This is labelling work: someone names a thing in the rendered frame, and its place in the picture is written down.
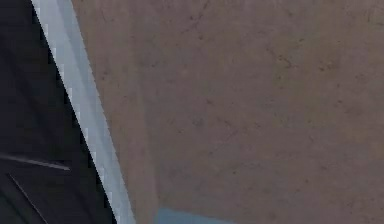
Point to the blue flat shape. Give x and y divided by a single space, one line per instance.
181 218

